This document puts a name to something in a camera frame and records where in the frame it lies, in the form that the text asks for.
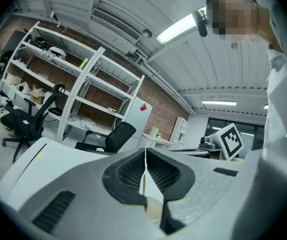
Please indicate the yellow bottle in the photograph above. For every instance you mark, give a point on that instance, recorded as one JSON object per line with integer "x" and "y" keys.
{"x": 83, "y": 63}

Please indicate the black head-mounted camera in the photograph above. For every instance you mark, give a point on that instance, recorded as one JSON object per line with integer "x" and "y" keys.
{"x": 200, "y": 21}

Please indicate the white cabinet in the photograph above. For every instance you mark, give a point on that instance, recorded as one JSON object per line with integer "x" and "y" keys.
{"x": 139, "y": 124}

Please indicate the black low-back office chair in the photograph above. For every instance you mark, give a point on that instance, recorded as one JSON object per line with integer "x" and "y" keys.
{"x": 119, "y": 136}

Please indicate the white metal shelving unit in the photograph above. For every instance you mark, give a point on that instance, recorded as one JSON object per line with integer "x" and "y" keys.
{"x": 83, "y": 76}

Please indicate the flat black box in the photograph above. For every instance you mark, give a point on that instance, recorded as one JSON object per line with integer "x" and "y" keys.
{"x": 55, "y": 111}

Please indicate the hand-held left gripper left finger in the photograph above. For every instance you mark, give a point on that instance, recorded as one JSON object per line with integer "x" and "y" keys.
{"x": 88, "y": 204}

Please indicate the white cubby shelf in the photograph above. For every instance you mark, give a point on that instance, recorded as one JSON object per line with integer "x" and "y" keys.
{"x": 181, "y": 130}

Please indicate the dark framed window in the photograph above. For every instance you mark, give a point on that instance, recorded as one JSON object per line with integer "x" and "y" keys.
{"x": 248, "y": 131}

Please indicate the red sticker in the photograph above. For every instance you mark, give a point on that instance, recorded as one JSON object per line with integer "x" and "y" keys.
{"x": 143, "y": 107}

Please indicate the small white desk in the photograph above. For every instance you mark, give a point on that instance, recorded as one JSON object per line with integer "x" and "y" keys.
{"x": 156, "y": 141}

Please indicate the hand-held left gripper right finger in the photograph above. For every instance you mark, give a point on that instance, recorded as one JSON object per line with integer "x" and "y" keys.
{"x": 203, "y": 184}

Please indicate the round ceiling sensor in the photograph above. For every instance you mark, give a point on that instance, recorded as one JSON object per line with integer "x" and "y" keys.
{"x": 146, "y": 33}

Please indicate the ceiling air vent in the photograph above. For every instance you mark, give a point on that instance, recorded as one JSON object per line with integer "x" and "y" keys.
{"x": 118, "y": 24}

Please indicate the person's white shirt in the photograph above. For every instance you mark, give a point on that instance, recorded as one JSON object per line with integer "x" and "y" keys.
{"x": 281, "y": 146}

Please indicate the cardboard box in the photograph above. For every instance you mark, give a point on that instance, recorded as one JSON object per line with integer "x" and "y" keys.
{"x": 37, "y": 96}

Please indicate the long ceiling light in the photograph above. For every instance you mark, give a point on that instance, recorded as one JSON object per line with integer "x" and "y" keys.
{"x": 177, "y": 27}
{"x": 219, "y": 103}

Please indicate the green container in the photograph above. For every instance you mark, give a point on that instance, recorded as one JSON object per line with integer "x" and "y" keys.
{"x": 154, "y": 132}

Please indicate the white paper roll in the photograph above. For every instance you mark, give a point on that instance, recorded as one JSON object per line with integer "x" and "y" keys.
{"x": 112, "y": 110}

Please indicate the person's head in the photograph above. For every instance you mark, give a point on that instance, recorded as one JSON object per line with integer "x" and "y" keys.
{"x": 236, "y": 11}

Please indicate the black office chair with headrest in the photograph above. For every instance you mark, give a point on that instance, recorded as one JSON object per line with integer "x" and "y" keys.
{"x": 26, "y": 124}

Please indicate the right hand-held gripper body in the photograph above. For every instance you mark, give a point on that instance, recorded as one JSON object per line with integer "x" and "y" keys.
{"x": 229, "y": 140}

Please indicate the white round device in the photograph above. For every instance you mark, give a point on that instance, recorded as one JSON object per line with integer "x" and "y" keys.
{"x": 57, "y": 52}

